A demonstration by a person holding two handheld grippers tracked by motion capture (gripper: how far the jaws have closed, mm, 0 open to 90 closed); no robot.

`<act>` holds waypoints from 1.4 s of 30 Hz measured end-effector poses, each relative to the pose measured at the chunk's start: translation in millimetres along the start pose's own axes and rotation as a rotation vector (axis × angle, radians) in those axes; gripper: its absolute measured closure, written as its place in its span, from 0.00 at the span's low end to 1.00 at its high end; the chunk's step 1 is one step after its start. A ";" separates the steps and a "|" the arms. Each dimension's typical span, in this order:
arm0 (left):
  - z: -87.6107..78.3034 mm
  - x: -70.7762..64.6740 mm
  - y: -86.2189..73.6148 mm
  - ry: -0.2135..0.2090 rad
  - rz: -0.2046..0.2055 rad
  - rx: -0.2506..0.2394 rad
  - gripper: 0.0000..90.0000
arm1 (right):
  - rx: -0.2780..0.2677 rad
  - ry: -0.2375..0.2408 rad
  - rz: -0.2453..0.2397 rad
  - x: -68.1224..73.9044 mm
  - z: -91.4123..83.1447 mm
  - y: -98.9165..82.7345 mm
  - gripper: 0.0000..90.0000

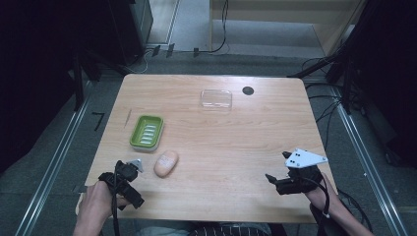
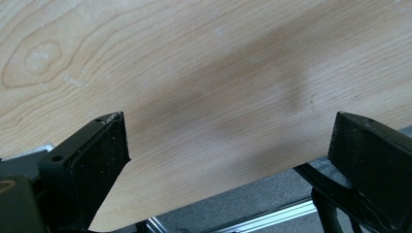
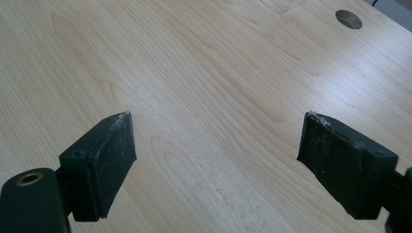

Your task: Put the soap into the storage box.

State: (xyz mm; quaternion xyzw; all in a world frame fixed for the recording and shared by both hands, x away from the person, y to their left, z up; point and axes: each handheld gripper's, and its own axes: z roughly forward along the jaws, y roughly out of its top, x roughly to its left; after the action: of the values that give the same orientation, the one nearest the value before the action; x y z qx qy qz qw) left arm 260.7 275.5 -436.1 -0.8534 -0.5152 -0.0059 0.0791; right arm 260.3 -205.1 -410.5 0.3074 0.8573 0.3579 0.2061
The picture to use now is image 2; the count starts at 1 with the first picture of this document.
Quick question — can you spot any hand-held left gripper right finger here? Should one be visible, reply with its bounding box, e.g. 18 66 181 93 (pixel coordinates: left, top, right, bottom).
327 111 412 233

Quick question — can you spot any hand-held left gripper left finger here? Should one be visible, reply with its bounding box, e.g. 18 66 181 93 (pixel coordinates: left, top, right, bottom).
38 111 131 231

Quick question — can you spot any aluminium frame rail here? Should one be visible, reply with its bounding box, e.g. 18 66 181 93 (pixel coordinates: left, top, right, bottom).
141 197 318 233

